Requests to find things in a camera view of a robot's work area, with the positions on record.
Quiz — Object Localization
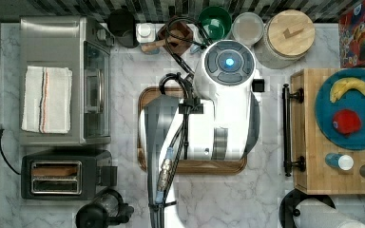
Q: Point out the paper towel roll on holder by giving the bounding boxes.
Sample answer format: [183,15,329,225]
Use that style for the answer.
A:
[279,189,365,228]

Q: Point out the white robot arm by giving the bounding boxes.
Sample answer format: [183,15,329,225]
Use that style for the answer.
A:
[139,40,260,228]

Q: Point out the black coffee grinder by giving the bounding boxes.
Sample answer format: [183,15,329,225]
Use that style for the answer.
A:
[75,188,134,228]

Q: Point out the red Froot Loops cereal box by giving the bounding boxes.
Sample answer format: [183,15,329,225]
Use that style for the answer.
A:
[338,0,365,68]

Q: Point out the black two-slot toaster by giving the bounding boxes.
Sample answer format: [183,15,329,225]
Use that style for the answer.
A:
[21,147,117,200]

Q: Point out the black power cord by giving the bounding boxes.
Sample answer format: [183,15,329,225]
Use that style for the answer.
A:
[0,127,22,176]

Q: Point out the red plush apple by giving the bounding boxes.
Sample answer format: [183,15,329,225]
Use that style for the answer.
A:
[333,109,361,135]

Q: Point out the wooden cutting board tray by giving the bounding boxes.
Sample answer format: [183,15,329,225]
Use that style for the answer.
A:
[137,86,247,175]

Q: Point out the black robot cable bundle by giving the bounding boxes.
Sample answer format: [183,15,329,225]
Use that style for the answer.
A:
[148,16,215,228]

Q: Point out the ceramic jar with wooden lid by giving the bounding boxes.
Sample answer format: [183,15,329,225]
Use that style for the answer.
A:
[255,9,316,69]

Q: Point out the clear container with grey lid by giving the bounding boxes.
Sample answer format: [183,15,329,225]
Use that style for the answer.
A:
[232,12,264,47]

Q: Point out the yellow plush banana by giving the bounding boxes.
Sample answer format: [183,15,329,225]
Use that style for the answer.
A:
[330,77,365,103]

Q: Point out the blue round plate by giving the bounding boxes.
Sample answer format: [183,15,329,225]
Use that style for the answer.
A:
[315,68,365,150]

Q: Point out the stainless toaster oven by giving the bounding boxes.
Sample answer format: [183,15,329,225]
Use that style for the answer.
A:
[20,16,113,146]

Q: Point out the white bottle with blue label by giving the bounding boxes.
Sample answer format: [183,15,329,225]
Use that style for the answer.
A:
[136,23,156,44]

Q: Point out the blue shaker with white cap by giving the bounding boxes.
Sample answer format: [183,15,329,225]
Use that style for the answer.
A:
[325,153,354,171]

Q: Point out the green bowl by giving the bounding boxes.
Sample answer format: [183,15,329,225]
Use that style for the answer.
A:
[198,6,232,41]

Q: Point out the white striped dish towel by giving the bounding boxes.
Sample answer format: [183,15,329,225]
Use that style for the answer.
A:
[21,66,72,134]

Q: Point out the wooden drawer unit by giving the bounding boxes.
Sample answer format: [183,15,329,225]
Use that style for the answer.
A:
[290,68,365,195]

